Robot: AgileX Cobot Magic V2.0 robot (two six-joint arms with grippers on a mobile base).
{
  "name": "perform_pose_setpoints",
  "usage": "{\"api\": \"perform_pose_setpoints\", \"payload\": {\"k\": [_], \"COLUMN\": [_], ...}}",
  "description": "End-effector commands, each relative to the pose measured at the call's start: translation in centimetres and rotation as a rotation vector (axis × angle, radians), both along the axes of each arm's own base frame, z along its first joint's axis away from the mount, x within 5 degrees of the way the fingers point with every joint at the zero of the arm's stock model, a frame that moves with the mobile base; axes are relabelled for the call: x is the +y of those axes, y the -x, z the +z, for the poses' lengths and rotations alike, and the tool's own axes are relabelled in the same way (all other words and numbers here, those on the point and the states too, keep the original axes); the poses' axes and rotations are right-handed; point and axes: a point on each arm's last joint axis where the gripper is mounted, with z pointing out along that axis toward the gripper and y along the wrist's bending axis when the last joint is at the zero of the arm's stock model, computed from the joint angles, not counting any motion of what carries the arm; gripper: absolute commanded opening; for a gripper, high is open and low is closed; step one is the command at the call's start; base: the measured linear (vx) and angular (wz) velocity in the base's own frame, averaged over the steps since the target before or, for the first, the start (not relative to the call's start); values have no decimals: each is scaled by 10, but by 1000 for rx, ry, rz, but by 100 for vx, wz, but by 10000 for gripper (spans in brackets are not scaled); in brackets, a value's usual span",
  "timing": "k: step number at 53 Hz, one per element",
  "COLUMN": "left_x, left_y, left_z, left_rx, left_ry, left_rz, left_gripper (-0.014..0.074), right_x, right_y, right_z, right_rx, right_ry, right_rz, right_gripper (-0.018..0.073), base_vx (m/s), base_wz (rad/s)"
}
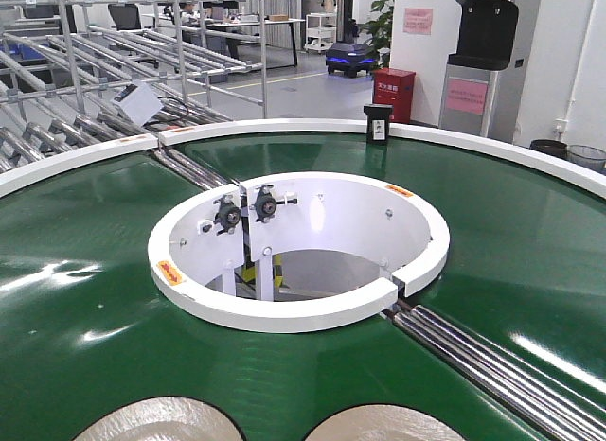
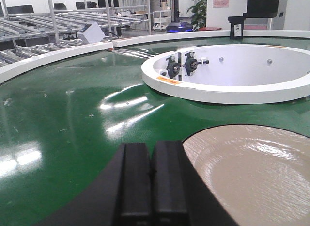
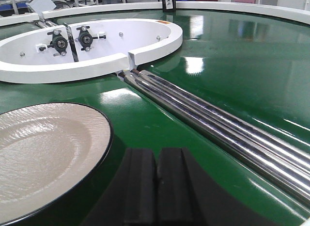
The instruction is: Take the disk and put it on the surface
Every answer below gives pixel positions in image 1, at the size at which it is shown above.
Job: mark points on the white inner ring guard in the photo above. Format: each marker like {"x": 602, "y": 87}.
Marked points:
{"x": 348, "y": 250}

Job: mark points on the metal roller rack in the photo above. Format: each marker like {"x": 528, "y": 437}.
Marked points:
{"x": 62, "y": 62}

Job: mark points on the white office desk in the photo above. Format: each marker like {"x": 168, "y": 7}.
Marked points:
{"x": 279, "y": 34}

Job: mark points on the pink wall notice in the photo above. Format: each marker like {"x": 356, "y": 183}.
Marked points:
{"x": 418, "y": 21}

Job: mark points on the bearing mount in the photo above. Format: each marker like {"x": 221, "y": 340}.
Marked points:
{"x": 266, "y": 203}
{"x": 229, "y": 213}

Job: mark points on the beige plate black rim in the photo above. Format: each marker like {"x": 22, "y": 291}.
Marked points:
{"x": 382, "y": 422}
{"x": 164, "y": 418}

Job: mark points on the white control box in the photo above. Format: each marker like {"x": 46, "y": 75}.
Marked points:
{"x": 137, "y": 102}

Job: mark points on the black sensor box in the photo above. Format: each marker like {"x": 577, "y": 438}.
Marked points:
{"x": 377, "y": 123}

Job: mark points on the black waste bin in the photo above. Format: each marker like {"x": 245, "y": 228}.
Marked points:
{"x": 550, "y": 147}

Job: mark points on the steel roller bars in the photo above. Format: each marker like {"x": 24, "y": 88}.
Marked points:
{"x": 202, "y": 177}
{"x": 550, "y": 412}

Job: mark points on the white outer conveyor rim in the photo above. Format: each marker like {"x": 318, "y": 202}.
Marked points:
{"x": 18, "y": 178}

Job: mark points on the wire mesh waste bin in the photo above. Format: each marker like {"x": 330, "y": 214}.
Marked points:
{"x": 587, "y": 157}

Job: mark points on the steel roller bars right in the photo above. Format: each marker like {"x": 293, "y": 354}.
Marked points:
{"x": 550, "y": 412}

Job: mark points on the right bearing mount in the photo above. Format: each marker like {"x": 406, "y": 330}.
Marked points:
{"x": 266, "y": 203}

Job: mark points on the grey water dispenser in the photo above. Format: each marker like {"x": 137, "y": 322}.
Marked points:
{"x": 476, "y": 86}

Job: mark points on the green potted plant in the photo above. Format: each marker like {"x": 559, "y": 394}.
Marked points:
{"x": 379, "y": 28}

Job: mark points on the red fire extinguisher box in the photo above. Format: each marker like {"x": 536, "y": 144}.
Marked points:
{"x": 395, "y": 87}

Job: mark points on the black mobile robot blue light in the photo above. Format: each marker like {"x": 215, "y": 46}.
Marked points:
{"x": 347, "y": 55}

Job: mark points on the left bearing mount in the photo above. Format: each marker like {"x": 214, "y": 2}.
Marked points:
{"x": 229, "y": 213}

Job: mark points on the steel roller bars left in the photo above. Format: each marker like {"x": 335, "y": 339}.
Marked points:
{"x": 202, "y": 177}

